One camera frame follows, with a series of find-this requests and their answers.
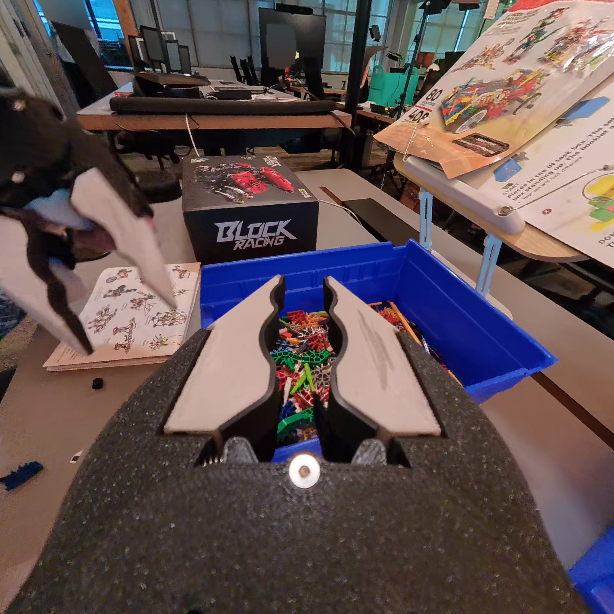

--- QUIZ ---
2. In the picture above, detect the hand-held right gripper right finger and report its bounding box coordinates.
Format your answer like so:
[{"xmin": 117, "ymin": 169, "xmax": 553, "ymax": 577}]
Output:
[{"xmin": 324, "ymin": 277, "xmax": 444, "ymax": 441}]

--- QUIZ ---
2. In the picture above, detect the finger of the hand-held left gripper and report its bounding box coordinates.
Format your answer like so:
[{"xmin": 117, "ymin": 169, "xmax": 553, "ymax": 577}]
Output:
[
  {"xmin": 70, "ymin": 167, "xmax": 179, "ymax": 310},
  {"xmin": 0, "ymin": 213, "xmax": 94, "ymax": 356}
]

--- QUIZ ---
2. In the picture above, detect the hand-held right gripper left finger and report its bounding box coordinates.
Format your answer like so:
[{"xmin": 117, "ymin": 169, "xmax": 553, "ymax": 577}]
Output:
[{"xmin": 163, "ymin": 276, "xmax": 287, "ymax": 438}]

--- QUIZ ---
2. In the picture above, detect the paper sheet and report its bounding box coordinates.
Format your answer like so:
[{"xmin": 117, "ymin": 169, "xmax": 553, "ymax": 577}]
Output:
[{"xmin": 43, "ymin": 262, "xmax": 203, "ymax": 373}]

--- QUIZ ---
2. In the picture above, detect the small blue toy piece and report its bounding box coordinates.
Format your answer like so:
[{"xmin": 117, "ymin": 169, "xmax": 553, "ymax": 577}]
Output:
[{"xmin": 0, "ymin": 462, "xmax": 45, "ymax": 492}]

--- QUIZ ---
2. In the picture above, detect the person's left hand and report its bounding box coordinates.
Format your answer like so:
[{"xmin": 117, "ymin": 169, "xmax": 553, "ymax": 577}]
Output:
[{"xmin": 53, "ymin": 225, "xmax": 122, "ymax": 256}]

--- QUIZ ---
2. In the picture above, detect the pile of colourful toy pieces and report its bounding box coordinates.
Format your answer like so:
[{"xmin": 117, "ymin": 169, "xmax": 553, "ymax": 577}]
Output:
[{"xmin": 272, "ymin": 303, "xmax": 452, "ymax": 447}]

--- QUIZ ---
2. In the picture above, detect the wooden office desk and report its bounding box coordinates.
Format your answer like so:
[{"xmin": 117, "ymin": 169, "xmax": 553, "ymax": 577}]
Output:
[{"xmin": 77, "ymin": 82, "xmax": 354, "ymax": 133}]

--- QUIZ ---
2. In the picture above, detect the black box with red print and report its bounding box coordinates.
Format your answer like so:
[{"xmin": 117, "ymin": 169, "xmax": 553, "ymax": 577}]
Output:
[{"xmin": 181, "ymin": 154, "xmax": 320, "ymax": 265}]

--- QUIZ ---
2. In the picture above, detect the black flat tablet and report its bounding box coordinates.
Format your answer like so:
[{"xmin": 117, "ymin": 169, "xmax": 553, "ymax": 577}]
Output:
[{"xmin": 343, "ymin": 197, "xmax": 423, "ymax": 248}]

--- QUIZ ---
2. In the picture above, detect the tilted board stand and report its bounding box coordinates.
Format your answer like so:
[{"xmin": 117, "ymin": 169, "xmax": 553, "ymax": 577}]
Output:
[{"xmin": 394, "ymin": 154, "xmax": 588, "ymax": 300}]

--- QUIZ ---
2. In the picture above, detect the black computer monitor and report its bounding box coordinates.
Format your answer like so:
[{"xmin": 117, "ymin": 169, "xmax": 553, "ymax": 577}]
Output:
[{"xmin": 257, "ymin": 8, "xmax": 327, "ymax": 73}]

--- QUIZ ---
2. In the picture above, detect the white instruction sheet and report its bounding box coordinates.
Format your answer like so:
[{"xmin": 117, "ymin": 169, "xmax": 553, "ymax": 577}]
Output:
[{"xmin": 488, "ymin": 91, "xmax": 614, "ymax": 269}]

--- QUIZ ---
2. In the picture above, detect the black metal pole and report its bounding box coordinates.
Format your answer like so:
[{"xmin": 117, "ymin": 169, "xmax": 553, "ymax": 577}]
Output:
[{"xmin": 343, "ymin": 0, "xmax": 373, "ymax": 173}]

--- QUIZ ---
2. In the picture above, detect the empty blue plastic bin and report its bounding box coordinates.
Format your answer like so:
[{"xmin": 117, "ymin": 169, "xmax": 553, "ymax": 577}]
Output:
[{"xmin": 566, "ymin": 523, "xmax": 614, "ymax": 614}]

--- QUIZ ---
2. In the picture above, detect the colourful toy package bag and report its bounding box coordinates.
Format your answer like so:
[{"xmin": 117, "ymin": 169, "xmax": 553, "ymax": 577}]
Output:
[{"xmin": 374, "ymin": 0, "xmax": 614, "ymax": 180}]

